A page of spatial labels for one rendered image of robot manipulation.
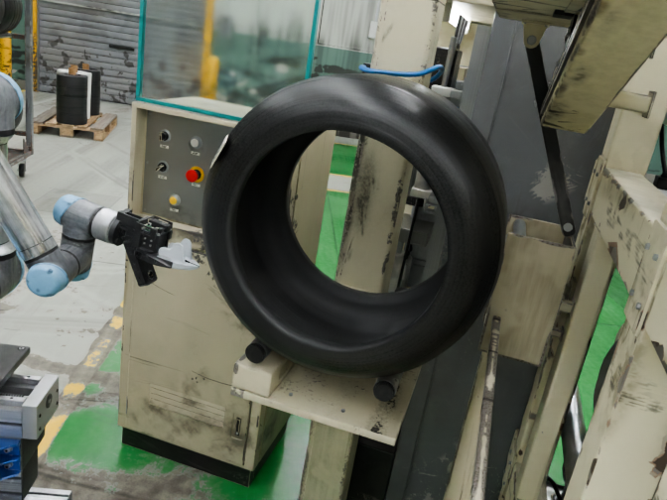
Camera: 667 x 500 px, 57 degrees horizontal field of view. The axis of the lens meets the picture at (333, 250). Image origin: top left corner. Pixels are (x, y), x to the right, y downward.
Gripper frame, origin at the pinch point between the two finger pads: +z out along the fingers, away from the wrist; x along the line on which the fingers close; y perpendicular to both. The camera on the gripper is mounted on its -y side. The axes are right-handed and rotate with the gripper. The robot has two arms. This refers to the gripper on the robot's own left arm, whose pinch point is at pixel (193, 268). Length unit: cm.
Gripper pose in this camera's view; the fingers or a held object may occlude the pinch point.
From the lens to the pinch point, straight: 140.5
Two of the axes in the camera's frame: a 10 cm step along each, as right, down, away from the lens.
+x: 2.9, -2.7, 9.2
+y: 2.7, -9.0, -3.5
